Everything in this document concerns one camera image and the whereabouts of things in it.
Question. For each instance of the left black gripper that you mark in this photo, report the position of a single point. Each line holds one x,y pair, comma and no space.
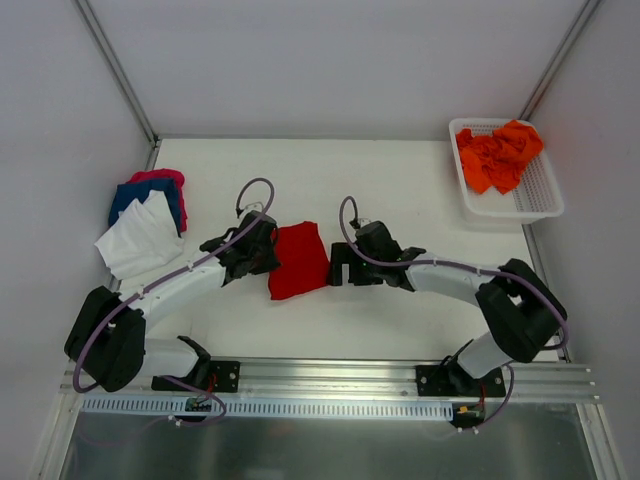
265,242

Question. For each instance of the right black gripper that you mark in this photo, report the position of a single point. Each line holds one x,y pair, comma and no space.
350,267

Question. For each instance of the red t shirt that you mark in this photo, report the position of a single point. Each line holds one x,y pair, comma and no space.
304,264

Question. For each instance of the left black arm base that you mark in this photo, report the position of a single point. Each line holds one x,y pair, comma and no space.
185,364

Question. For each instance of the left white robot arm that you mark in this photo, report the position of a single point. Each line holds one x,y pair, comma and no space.
109,340

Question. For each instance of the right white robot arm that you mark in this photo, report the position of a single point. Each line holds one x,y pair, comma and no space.
523,317

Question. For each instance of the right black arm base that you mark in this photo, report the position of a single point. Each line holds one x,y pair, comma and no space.
448,379

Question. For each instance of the white folded t shirt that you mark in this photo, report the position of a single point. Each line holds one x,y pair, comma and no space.
143,238

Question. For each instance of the pink folded t shirt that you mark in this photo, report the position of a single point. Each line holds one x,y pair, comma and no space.
165,174

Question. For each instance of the blue folded t shirt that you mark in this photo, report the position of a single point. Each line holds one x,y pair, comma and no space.
126,193

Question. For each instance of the orange t shirt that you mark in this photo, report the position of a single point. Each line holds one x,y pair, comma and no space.
498,160

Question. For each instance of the white plastic basket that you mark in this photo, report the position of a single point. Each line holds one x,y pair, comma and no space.
537,196

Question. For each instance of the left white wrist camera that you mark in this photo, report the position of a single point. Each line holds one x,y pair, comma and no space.
254,206

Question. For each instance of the white slotted cable duct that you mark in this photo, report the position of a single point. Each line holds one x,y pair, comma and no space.
269,408

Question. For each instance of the aluminium mounting rail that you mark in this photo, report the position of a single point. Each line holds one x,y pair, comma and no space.
537,382

